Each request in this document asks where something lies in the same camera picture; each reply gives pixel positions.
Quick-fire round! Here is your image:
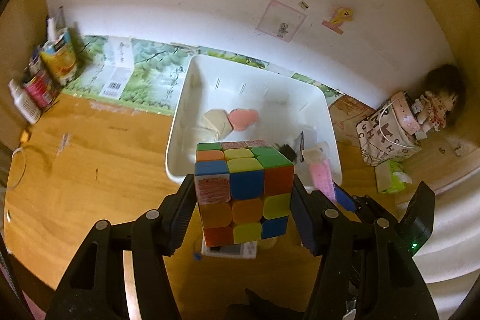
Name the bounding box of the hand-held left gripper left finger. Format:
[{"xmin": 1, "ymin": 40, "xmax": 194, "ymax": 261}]
[{"xmin": 45, "ymin": 174, "xmax": 198, "ymax": 320}]

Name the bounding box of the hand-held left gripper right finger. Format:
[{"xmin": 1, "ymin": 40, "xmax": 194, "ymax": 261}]
[{"xmin": 289, "ymin": 174, "xmax": 439, "ymax": 320}]

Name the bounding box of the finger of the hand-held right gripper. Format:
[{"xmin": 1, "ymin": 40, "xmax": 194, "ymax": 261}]
[{"xmin": 331, "ymin": 181, "xmax": 380, "ymax": 222}]

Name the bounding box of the multicoloured puzzle cube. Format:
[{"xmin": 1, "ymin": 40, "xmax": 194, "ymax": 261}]
[{"xmin": 194, "ymin": 140, "xmax": 295, "ymax": 248}]

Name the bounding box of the white handheld game console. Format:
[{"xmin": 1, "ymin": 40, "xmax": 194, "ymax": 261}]
[{"xmin": 192, "ymin": 238, "xmax": 260, "ymax": 263}]

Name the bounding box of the clear acrylic case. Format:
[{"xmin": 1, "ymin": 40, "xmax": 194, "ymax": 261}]
[{"xmin": 293, "ymin": 130, "xmax": 318, "ymax": 156}]

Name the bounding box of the cream oval case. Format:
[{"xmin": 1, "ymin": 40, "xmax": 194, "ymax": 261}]
[{"xmin": 200, "ymin": 109, "xmax": 235, "ymax": 141}]

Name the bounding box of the pink round puff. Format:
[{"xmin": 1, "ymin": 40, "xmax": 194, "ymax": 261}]
[{"xmin": 228, "ymin": 108, "xmax": 260, "ymax": 133}]

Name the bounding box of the white plastic storage bin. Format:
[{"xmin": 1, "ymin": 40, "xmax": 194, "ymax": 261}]
[{"xmin": 165, "ymin": 55, "xmax": 343, "ymax": 193}]

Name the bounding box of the green tissue pack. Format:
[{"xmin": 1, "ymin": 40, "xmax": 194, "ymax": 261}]
[{"xmin": 376, "ymin": 160, "xmax": 412, "ymax": 195}]

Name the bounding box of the printed canvas tote bag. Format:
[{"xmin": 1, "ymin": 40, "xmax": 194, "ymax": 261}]
[{"xmin": 356, "ymin": 100, "xmax": 423, "ymax": 167}]

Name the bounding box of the cardboard with red print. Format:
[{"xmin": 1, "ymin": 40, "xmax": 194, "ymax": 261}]
[{"xmin": 328, "ymin": 93, "xmax": 387, "ymax": 149}]

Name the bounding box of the pink pouch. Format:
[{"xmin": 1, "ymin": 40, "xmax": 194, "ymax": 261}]
[{"xmin": 390, "ymin": 91, "xmax": 421, "ymax": 135}]

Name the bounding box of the doll with dark hair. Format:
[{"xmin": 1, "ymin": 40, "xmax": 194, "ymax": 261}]
[{"xmin": 410, "ymin": 64, "xmax": 466, "ymax": 135}]

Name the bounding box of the green grape print carton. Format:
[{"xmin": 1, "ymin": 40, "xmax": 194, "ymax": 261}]
[{"xmin": 62, "ymin": 35, "xmax": 344, "ymax": 117}]

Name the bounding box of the yellow pony sticker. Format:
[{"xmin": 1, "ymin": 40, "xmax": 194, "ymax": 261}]
[{"xmin": 321, "ymin": 6, "xmax": 355, "ymax": 35}]

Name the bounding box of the pink can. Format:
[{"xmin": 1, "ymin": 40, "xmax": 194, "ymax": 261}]
[{"xmin": 23, "ymin": 70, "xmax": 57, "ymax": 109}]

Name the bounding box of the pink paper drawing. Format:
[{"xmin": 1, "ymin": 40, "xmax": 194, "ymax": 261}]
[{"xmin": 256, "ymin": 0, "xmax": 308, "ymax": 43}]

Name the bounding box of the white spray bottle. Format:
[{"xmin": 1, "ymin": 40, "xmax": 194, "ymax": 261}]
[{"xmin": 8, "ymin": 79, "xmax": 41, "ymax": 125}]

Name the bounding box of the yellow juice carton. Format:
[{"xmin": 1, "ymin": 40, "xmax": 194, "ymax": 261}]
[{"xmin": 40, "ymin": 28, "xmax": 85, "ymax": 85}]

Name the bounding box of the blue and white tube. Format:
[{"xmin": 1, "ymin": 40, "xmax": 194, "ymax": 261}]
[{"xmin": 29, "ymin": 44, "xmax": 48, "ymax": 75}]

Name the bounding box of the white cable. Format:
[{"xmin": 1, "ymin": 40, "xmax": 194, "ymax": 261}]
[{"xmin": 3, "ymin": 145, "xmax": 28, "ymax": 224}]

